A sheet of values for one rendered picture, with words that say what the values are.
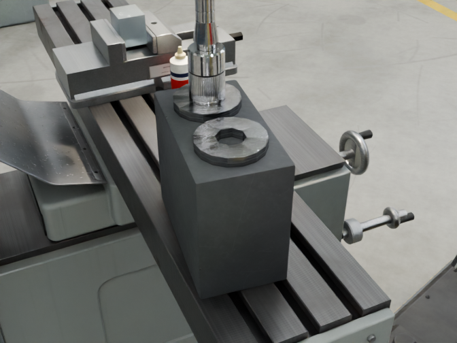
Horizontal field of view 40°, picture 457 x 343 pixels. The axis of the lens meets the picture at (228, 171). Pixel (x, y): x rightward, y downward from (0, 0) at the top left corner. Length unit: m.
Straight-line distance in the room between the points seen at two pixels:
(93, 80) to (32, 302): 0.44
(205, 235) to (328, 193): 0.72
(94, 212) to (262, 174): 0.55
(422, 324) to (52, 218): 0.74
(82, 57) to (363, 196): 1.57
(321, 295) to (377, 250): 1.52
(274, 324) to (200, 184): 0.21
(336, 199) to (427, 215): 1.12
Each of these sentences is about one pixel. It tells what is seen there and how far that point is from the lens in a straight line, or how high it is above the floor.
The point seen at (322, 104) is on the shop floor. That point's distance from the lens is 3.15.
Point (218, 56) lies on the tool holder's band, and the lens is 0.78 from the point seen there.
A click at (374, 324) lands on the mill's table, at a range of 0.83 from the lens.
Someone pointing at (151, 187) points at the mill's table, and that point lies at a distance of 1.00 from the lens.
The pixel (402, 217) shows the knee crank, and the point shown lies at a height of 0.54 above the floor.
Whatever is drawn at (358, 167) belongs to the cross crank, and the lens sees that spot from 1.61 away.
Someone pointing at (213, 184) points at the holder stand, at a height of 1.14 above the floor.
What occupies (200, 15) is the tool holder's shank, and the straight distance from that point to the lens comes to 0.76.
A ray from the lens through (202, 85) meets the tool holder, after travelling 0.79.
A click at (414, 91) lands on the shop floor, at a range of 3.37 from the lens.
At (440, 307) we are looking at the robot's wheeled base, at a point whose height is 0.59.
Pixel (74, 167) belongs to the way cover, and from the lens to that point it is 1.18.
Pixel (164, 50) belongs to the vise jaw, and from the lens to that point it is 1.24.
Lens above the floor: 1.56
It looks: 36 degrees down
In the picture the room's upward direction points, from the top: straight up
